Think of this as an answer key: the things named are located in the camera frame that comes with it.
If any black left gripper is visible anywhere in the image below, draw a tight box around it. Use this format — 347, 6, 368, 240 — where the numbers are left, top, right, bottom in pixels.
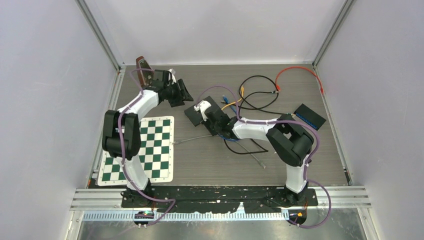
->
164, 79, 193, 108

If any dark grey network switch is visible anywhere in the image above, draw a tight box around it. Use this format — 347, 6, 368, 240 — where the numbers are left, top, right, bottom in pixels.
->
184, 96, 220, 127

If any blue ethernet cable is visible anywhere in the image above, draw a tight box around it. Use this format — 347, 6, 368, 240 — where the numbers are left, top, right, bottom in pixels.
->
218, 95, 241, 143

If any long black ethernet cable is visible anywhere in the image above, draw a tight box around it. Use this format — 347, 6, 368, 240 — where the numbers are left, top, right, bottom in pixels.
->
220, 99, 296, 156

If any black blue network switch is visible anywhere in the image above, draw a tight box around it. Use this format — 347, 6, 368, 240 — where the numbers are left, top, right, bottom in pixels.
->
294, 103, 327, 131

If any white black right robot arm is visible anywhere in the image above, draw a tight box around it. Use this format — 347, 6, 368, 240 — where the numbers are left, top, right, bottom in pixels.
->
200, 107, 314, 206

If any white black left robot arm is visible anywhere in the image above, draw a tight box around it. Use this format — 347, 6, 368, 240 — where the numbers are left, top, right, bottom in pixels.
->
101, 69, 194, 207

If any brown wooden metronome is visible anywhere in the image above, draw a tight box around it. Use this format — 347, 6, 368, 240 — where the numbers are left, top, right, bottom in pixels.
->
135, 55, 154, 87

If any green white chessboard mat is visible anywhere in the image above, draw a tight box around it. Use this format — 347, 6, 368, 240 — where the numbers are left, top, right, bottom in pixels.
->
96, 115, 175, 187

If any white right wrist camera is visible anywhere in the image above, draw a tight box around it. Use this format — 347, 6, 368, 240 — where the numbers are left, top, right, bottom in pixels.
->
194, 100, 212, 122

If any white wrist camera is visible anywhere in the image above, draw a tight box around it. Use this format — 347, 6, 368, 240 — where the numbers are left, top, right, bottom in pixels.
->
168, 68, 177, 85
194, 100, 212, 122

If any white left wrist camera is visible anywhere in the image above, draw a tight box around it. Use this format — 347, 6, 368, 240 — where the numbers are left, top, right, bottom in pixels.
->
168, 68, 177, 85

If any short black ethernet cable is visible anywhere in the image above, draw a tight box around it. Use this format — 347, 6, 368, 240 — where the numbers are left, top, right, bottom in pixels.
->
238, 75, 280, 111

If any yellow ethernet cable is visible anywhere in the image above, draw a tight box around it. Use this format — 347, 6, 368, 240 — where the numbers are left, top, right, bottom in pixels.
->
221, 86, 245, 111

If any red ethernet cable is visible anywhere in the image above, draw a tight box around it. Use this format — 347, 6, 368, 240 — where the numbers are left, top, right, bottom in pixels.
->
274, 66, 325, 96

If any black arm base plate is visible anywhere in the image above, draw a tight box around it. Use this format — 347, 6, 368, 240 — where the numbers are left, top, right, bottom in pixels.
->
120, 185, 318, 214

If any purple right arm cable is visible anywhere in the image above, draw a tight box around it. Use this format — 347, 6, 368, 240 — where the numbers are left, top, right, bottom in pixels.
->
195, 85, 333, 230

